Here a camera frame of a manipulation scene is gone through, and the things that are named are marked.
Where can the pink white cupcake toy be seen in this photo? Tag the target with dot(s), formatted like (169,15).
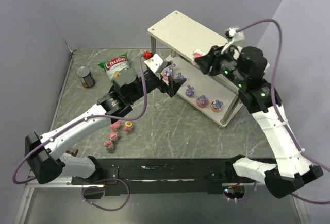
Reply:
(196,54)

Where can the pink bunny red bow toy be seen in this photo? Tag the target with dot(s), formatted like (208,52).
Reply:
(109,145)

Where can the purple bunny blue ears toy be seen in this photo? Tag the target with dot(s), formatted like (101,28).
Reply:
(179,76)

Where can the white wooden two-tier shelf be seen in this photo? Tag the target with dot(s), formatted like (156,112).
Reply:
(221,76)

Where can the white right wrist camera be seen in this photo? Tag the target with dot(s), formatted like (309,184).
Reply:
(234,36)

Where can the green Chuba chips bag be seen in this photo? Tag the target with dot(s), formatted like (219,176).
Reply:
(113,67)

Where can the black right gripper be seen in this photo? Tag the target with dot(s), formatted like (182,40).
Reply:
(213,64)

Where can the pink cup toy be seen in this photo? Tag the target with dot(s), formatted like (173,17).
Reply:
(128,126)

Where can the brown snack bar wrapper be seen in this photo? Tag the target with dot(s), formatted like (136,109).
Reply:
(73,152)

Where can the dark soda can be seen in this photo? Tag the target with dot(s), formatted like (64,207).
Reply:
(85,76)

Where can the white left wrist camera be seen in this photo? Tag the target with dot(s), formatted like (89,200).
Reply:
(154,62)

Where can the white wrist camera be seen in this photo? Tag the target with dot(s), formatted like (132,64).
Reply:
(154,62)
(234,36)

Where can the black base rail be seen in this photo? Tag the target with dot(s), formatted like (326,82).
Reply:
(156,176)

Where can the small purple bunny head toy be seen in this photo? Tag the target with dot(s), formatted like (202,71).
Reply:
(189,92)

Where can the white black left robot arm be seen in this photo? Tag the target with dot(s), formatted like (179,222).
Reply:
(46,154)

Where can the pink bunny flower ring toy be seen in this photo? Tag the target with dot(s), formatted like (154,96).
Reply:
(115,126)

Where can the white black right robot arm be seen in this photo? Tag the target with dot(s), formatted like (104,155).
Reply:
(291,171)

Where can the purple bunny pink base toy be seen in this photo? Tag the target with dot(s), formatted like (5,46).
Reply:
(169,71)

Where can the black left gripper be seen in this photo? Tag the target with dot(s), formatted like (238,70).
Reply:
(163,84)

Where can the pink striped bunny toy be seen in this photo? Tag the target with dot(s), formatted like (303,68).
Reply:
(113,137)

